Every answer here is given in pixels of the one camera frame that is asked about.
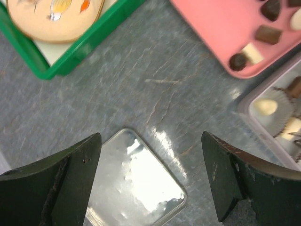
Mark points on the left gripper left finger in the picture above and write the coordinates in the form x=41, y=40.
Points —
x=53, y=191

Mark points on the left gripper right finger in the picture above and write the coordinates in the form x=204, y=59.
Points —
x=234, y=175

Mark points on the pink chocolate tin box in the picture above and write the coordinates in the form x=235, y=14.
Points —
x=281, y=131

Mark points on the white chocolate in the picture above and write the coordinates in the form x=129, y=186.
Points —
x=265, y=106

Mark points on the brown chocolate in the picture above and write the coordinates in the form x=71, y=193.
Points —
x=294, y=89

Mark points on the pink plastic tray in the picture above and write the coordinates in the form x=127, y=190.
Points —
x=227, y=26

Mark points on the silver tin lid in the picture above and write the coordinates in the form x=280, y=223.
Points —
x=132, y=187

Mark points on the beige floral plate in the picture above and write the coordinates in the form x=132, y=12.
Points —
x=54, y=21

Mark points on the green plastic crate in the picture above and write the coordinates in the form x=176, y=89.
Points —
x=47, y=61

